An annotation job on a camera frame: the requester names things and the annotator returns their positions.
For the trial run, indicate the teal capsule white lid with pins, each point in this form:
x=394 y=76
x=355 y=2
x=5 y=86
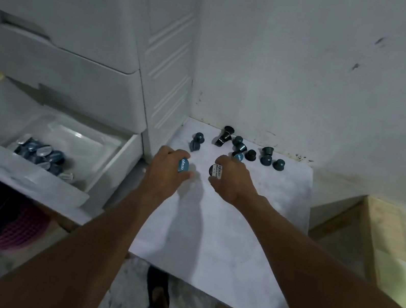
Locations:
x=215 y=171

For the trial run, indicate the pale wooden side table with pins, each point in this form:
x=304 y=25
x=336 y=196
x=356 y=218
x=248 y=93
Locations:
x=388 y=229

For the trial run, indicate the cluster of dark teal capsules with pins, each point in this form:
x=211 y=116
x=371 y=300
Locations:
x=266 y=159

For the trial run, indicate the pink mesh basket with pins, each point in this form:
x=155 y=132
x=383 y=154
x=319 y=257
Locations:
x=24 y=226

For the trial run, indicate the white drawer cabinet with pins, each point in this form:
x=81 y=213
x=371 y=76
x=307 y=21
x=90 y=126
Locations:
x=74 y=21

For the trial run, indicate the clear plastic tray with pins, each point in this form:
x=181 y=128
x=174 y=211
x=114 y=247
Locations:
x=84 y=143

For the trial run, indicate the white marble table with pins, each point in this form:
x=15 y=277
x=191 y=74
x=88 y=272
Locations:
x=219 y=240

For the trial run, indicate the person's left hand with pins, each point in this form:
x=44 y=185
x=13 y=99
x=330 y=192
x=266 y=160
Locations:
x=162 y=176

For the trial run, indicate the person's right hand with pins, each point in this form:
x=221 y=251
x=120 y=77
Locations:
x=236 y=184

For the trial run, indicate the clear plastic sheet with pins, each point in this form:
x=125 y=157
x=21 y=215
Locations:
x=405 y=287

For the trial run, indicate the person's right forearm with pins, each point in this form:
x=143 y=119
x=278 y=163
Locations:
x=327 y=293

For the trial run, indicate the teal capsule blue lid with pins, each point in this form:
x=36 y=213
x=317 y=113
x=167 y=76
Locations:
x=183 y=165

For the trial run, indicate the row of lidded capsules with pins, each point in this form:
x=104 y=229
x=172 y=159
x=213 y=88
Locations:
x=43 y=158

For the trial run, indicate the person's left forearm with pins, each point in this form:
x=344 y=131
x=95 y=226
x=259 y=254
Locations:
x=72 y=262

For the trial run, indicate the person's black left shoe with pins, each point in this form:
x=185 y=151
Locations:
x=157 y=286

